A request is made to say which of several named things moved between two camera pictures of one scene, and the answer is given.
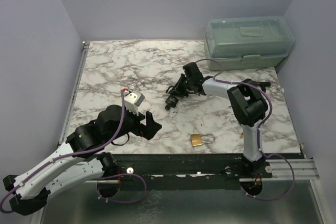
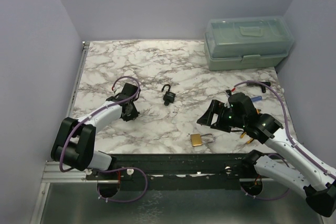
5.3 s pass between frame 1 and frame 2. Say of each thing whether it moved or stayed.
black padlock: moved
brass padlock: stayed
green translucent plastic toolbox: stayed
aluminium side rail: stayed
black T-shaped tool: stayed
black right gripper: moved
